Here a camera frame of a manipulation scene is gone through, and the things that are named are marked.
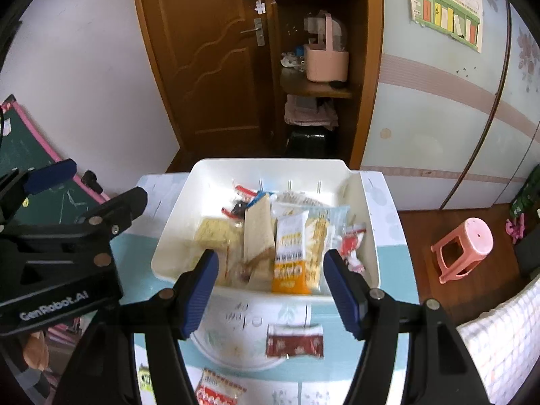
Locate white plastic bin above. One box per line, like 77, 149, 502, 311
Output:
151, 158, 380, 304

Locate small red white packet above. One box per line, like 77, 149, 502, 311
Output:
232, 183, 259, 203

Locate folded pink towels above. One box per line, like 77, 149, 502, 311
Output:
285, 95, 339, 129

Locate wooden corner shelf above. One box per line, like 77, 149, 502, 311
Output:
270, 0, 384, 169

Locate black clip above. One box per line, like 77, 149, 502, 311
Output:
81, 170, 104, 195

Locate orange white snack packet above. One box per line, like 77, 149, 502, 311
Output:
272, 211, 322, 295

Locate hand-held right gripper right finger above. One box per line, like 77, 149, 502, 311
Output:
323, 249, 490, 405

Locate small black red packet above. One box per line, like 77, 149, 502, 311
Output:
221, 200, 249, 220

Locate pink toy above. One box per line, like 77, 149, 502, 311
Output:
505, 214, 526, 244

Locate dark red snack packet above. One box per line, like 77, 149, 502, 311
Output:
266, 324, 325, 360

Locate pale sliding wardrobe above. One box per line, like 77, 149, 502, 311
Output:
360, 0, 540, 212

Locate person's left hand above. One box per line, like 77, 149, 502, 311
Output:
23, 331, 48, 369

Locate brown wooden door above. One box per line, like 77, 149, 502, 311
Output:
131, 0, 279, 157

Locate pink plastic stool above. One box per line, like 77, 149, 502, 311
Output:
430, 217, 494, 285

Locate pale yellow noodle packet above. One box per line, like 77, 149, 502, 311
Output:
195, 217, 237, 256

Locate clear yellow biscuit packet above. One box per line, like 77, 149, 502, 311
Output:
307, 210, 340, 264

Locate pink storage basket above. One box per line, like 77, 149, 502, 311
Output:
304, 12, 350, 83

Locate black box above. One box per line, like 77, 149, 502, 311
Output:
289, 129, 339, 155

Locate wall poster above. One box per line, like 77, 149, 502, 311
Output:
406, 0, 484, 53

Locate silver door handle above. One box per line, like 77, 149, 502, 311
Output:
240, 18, 266, 47

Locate dark green bag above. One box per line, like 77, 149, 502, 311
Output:
508, 176, 540, 221

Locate green yellow snack packet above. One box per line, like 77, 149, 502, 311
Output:
137, 365, 155, 394

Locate green chalkboard with pink frame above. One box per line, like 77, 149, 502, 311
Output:
0, 95, 110, 220

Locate red white striped snack packet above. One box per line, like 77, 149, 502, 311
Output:
195, 367, 247, 405

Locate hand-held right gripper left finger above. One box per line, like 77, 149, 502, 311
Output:
59, 249, 220, 405

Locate beige wafer packet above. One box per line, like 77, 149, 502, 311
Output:
241, 196, 278, 281

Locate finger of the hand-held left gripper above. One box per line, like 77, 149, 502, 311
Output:
0, 186, 149, 291
0, 158, 78, 229

